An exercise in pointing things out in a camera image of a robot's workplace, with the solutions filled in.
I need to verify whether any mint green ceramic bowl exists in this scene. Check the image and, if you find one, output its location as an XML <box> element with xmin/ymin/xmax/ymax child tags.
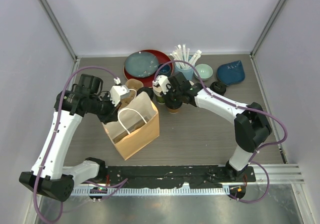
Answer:
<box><xmin>194</xmin><ymin>64</ymin><xmax>214</xmax><ymax>81</ymax></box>

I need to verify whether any single brown paper cup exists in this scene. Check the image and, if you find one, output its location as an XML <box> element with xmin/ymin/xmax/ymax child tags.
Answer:
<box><xmin>167</xmin><ymin>107</ymin><xmax>180</xmax><ymax>114</ymax></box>

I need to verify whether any grey-blue ceramic plate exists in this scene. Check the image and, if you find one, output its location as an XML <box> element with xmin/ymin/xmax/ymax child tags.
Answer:
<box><xmin>124</xmin><ymin>51</ymin><xmax>159</xmax><ymax>78</ymax></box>

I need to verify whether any light blue straw holder cup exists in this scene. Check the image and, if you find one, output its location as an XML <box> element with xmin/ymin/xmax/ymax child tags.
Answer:
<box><xmin>174</xmin><ymin>62</ymin><xmax>194</xmax><ymax>80</ymax></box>

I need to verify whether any stack of black lids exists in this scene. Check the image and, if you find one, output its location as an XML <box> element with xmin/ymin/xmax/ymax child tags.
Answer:
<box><xmin>209</xmin><ymin>81</ymin><xmax>227</xmax><ymax>96</ymax></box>

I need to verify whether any dark blue leaf plate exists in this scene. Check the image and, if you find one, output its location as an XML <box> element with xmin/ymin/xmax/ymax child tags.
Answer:
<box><xmin>216</xmin><ymin>60</ymin><xmax>246</xmax><ymax>86</ymax></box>

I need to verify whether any black lid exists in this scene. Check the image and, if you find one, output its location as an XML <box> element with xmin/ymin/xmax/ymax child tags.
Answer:
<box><xmin>165</xmin><ymin>100</ymin><xmax>183</xmax><ymax>110</ymax></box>
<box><xmin>136</xmin><ymin>87</ymin><xmax>154</xmax><ymax>100</ymax></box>

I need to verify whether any green paper cup stack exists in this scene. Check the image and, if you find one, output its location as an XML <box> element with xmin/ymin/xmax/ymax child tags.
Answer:
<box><xmin>153</xmin><ymin>89</ymin><xmax>165</xmax><ymax>104</ymax></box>

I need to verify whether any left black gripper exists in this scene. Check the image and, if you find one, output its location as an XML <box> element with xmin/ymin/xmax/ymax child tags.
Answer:
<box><xmin>86</xmin><ymin>92</ymin><xmax>122</xmax><ymax>125</ymax></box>

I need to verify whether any aluminium front rail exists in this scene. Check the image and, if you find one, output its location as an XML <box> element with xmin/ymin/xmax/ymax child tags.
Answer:
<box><xmin>59</xmin><ymin>164</ymin><xmax>304</xmax><ymax>199</ymax></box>

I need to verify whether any brown paper takeout bag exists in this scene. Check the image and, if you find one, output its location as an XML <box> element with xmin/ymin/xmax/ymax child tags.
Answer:
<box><xmin>103</xmin><ymin>91</ymin><xmax>160</xmax><ymax>160</ymax></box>

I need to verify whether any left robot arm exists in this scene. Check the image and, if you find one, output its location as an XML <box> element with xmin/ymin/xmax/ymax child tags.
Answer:
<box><xmin>19</xmin><ymin>74</ymin><xmax>128</xmax><ymax>202</ymax></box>

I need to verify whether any red round tray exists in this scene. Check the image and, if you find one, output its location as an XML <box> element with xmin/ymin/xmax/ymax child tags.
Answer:
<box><xmin>123</xmin><ymin>49</ymin><xmax>171</xmax><ymax>83</ymax></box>

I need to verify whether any cardboard cup carrier tray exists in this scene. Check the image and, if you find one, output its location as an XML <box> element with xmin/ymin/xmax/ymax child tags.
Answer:
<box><xmin>124</xmin><ymin>79</ymin><xmax>144</xmax><ymax>105</ymax></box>

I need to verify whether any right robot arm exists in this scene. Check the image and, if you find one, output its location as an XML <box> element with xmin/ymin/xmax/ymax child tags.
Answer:
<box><xmin>153</xmin><ymin>73</ymin><xmax>272</xmax><ymax>182</ymax></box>

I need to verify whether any dark blue ceramic mug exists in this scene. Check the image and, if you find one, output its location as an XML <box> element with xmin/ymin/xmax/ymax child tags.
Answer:
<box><xmin>158</xmin><ymin>63</ymin><xmax>173</xmax><ymax>77</ymax></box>

